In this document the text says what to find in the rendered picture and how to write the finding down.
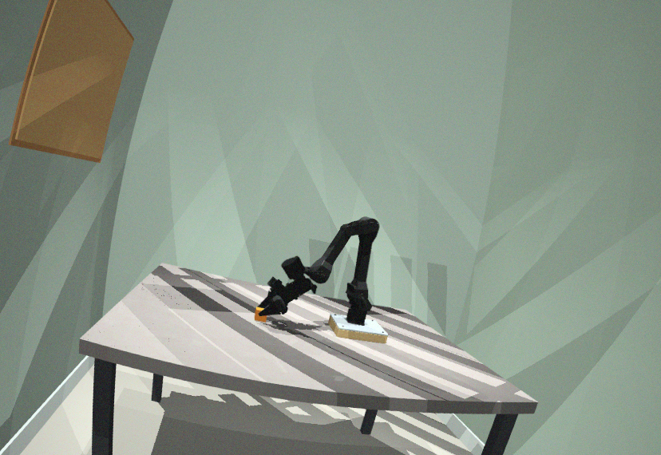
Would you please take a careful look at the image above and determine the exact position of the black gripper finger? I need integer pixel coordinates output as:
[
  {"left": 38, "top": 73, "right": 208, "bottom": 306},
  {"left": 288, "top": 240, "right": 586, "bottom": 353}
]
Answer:
[
  {"left": 258, "top": 299, "right": 281, "bottom": 316},
  {"left": 257, "top": 290, "right": 274, "bottom": 308}
]

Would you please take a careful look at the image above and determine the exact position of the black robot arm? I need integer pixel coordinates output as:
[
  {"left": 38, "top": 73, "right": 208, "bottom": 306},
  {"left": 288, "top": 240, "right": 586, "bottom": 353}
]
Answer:
[{"left": 268, "top": 216, "right": 380, "bottom": 326}]

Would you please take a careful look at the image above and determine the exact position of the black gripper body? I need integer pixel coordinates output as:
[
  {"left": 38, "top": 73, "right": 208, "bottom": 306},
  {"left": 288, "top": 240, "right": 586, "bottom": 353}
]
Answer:
[{"left": 270, "top": 283, "right": 300, "bottom": 315}]

